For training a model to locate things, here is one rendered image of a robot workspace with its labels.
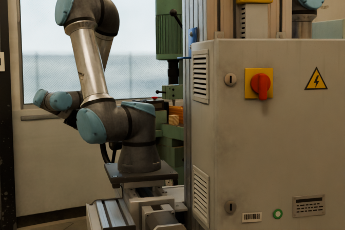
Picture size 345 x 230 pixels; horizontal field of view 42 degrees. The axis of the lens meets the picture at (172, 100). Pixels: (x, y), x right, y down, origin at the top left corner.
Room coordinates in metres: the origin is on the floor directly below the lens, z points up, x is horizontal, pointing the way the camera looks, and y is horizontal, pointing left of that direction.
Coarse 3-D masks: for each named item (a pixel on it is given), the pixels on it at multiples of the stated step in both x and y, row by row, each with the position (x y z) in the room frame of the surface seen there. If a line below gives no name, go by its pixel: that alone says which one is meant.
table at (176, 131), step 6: (162, 126) 2.09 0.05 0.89; (168, 126) 2.05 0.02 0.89; (174, 126) 2.02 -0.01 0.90; (180, 126) 1.99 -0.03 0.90; (156, 132) 2.07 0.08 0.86; (162, 132) 2.09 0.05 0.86; (168, 132) 2.05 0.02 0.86; (174, 132) 2.02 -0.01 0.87; (180, 132) 1.98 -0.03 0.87; (174, 138) 2.02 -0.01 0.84; (180, 138) 1.98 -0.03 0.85
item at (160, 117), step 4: (156, 112) 2.09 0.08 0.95; (160, 112) 2.11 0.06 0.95; (164, 112) 2.12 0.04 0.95; (156, 116) 2.09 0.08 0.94; (160, 116) 2.10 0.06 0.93; (164, 116) 2.12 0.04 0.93; (156, 120) 2.09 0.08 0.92; (160, 120) 2.10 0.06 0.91; (164, 120) 2.12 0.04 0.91; (156, 124) 2.09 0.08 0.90; (156, 128) 2.09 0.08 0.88
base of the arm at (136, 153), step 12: (132, 144) 1.49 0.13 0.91; (144, 144) 1.49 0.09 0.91; (120, 156) 1.52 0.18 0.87; (132, 156) 1.49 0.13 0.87; (144, 156) 1.49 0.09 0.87; (156, 156) 1.52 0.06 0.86; (120, 168) 1.50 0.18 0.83; (132, 168) 1.47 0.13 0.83; (144, 168) 1.48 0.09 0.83; (156, 168) 1.50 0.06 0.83
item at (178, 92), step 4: (164, 88) 2.27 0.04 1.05; (168, 88) 2.24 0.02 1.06; (172, 88) 2.24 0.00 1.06; (176, 88) 2.26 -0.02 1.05; (180, 88) 2.27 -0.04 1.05; (168, 92) 2.24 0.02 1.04; (172, 92) 2.24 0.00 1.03; (176, 92) 2.26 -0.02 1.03; (180, 92) 2.27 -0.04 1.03; (164, 96) 2.27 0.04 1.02; (168, 96) 2.24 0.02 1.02; (172, 96) 2.24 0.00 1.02; (176, 96) 2.26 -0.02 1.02; (180, 96) 2.27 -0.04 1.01; (172, 100) 2.28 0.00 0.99
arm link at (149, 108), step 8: (128, 104) 1.50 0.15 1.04; (136, 104) 1.49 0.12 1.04; (144, 104) 1.50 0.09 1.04; (128, 112) 1.47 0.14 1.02; (136, 112) 1.49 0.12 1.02; (144, 112) 1.49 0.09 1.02; (152, 112) 1.52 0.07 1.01; (128, 120) 1.46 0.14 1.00; (136, 120) 1.48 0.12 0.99; (144, 120) 1.49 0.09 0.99; (152, 120) 1.52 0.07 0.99; (128, 128) 1.46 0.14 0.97; (136, 128) 1.48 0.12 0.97; (144, 128) 1.49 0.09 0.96; (152, 128) 1.52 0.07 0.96; (128, 136) 1.47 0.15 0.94; (136, 136) 1.49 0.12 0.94; (144, 136) 1.49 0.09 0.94; (152, 136) 1.52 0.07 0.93
